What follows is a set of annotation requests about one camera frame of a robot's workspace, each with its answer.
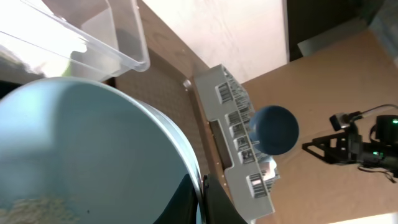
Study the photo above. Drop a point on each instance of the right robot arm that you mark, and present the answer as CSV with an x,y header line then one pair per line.
x,y
384,131

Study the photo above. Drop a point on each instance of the clear plastic bin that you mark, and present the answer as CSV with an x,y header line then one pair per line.
x,y
92,39

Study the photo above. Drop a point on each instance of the grey dishwasher rack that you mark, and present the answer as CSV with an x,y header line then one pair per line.
x,y
248,173

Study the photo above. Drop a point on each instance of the light blue rice bowl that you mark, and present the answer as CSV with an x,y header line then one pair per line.
x,y
111,158

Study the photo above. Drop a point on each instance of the dark blue plate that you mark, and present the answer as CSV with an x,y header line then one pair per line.
x,y
274,130

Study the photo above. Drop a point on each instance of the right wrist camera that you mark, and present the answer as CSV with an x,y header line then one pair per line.
x,y
342,120

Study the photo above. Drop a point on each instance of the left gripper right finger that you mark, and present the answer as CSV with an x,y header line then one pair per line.
x,y
218,207

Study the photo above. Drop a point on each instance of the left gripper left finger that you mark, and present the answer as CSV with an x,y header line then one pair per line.
x,y
182,207

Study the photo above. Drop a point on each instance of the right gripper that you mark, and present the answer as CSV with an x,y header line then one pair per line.
x,y
349,148

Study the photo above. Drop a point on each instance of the spilled white rice pile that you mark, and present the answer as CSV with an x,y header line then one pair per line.
x,y
38,211

